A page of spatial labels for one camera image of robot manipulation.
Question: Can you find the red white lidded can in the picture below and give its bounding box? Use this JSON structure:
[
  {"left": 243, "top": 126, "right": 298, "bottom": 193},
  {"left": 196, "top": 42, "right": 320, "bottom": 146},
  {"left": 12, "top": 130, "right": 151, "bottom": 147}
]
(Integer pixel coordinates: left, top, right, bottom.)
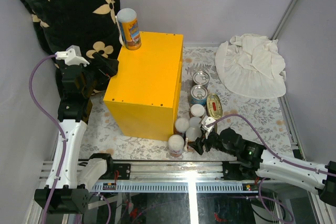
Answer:
[{"left": 167, "top": 134, "right": 184, "bottom": 157}]

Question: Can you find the white lidded middle can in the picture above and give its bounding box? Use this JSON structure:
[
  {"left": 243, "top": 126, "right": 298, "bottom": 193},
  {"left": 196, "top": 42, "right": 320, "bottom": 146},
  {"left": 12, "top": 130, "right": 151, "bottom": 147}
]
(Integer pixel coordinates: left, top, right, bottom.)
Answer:
[{"left": 174, "top": 118, "right": 190, "bottom": 136}]

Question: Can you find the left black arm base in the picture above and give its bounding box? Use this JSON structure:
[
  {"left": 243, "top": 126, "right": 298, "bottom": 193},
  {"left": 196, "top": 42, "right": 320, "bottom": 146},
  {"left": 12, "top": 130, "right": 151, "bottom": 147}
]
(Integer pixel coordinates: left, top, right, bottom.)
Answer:
[{"left": 104, "top": 163, "right": 131, "bottom": 182}]

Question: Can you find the yellow wooden shelf box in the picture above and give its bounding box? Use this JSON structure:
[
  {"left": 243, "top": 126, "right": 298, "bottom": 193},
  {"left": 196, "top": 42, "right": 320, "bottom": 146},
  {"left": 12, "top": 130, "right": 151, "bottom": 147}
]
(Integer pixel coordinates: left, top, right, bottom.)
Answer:
[{"left": 103, "top": 31, "right": 183, "bottom": 141}]

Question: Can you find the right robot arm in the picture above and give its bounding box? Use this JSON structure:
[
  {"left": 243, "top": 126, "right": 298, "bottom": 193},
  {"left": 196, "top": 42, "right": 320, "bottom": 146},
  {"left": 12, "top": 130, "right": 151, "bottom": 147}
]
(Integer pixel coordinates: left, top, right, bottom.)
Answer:
[{"left": 188, "top": 128, "right": 335, "bottom": 206}]

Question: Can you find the black floral plush pillow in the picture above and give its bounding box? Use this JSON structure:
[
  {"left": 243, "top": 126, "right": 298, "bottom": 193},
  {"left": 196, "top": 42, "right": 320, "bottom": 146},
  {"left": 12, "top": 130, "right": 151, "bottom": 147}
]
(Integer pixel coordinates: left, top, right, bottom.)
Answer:
[{"left": 5, "top": 0, "right": 122, "bottom": 96}]

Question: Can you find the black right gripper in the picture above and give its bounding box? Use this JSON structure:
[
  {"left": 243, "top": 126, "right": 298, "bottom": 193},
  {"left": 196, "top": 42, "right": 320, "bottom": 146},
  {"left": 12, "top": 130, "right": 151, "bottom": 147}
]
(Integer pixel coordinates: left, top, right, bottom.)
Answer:
[{"left": 187, "top": 127, "right": 238, "bottom": 157}]

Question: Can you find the brown can white lid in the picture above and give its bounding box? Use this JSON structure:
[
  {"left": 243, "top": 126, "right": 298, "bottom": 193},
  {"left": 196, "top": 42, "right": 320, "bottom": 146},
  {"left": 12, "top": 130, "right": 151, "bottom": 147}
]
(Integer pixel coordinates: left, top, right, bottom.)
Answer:
[{"left": 189, "top": 104, "right": 205, "bottom": 118}]

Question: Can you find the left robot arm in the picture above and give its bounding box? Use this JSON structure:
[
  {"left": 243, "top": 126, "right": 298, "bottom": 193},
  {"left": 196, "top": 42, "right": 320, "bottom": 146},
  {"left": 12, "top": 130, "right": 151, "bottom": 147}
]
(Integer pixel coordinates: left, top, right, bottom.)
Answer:
[{"left": 34, "top": 49, "right": 119, "bottom": 219}]

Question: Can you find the grey lidded small can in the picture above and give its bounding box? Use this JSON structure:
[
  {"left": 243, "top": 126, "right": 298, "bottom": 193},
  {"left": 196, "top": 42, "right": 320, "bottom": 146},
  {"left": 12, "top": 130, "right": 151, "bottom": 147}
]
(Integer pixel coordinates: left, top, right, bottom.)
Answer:
[{"left": 189, "top": 116, "right": 202, "bottom": 128}]

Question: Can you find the blue round tin can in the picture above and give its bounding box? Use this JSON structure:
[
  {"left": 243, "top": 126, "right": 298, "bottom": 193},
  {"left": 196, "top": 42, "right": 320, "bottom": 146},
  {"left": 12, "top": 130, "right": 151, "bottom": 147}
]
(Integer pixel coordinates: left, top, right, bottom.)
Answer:
[{"left": 191, "top": 85, "right": 208, "bottom": 106}]

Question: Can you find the floral patterned table mat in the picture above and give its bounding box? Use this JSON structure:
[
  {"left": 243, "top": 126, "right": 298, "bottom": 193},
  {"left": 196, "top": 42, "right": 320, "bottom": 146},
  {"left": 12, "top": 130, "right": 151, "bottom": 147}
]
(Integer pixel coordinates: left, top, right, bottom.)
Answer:
[{"left": 79, "top": 47, "right": 293, "bottom": 161}]

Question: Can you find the upper gold oval tin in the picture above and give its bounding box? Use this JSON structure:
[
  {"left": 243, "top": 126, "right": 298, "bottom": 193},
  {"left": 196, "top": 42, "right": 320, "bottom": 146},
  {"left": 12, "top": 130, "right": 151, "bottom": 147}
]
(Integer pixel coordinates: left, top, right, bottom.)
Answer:
[{"left": 206, "top": 93, "right": 223, "bottom": 120}]

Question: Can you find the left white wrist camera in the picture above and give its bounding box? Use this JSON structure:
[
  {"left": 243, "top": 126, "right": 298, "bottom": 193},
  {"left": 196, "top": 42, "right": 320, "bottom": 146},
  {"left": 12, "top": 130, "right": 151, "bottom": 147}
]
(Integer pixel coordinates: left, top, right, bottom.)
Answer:
[{"left": 55, "top": 45, "right": 90, "bottom": 67}]

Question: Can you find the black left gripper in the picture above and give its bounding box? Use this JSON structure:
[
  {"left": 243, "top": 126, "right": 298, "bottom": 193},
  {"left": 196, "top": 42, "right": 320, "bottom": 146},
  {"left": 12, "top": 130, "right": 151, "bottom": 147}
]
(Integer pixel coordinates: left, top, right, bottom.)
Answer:
[{"left": 80, "top": 52, "right": 120, "bottom": 98}]

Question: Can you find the aluminium frame rail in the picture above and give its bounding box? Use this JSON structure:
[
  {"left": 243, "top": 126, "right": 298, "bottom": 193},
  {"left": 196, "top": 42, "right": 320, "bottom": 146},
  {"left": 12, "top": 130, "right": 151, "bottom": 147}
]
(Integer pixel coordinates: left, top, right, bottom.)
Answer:
[{"left": 39, "top": 158, "right": 260, "bottom": 194}]

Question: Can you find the dark round tin can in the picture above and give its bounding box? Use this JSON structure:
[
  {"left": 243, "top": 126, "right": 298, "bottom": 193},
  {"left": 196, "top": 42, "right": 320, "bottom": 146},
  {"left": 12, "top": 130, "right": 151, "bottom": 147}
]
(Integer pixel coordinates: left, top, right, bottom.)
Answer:
[{"left": 192, "top": 71, "right": 209, "bottom": 88}]

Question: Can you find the orange lidded front can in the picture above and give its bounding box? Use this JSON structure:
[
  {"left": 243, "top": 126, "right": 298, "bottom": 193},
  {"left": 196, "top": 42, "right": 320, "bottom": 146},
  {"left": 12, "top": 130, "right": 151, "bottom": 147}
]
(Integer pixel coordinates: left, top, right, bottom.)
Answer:
[{"left": 185, "top": 126, "right": 202, "bottom": 144}]

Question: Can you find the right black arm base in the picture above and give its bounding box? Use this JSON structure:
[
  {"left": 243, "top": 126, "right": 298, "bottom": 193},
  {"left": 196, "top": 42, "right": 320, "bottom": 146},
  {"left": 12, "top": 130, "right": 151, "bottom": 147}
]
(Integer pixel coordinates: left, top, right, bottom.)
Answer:
[{"left": 222, "top": 160, "right": 269, "bottom": 181}]

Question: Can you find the orange blue lidded can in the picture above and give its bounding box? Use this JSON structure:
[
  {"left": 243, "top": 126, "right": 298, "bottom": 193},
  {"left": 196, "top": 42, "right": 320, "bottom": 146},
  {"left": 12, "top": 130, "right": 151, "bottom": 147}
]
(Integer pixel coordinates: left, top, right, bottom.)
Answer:
[{"left": 116, "top": 8, "right": 141, "bottom": 50}]

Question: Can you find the white crumpled cloth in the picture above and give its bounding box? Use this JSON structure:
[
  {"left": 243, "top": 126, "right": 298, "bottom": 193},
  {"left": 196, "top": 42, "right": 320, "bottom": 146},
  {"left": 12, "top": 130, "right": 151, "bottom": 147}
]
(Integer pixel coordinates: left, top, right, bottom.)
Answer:
[{"left": 215, "top": 34, "right": 286, "bottom": 99}]

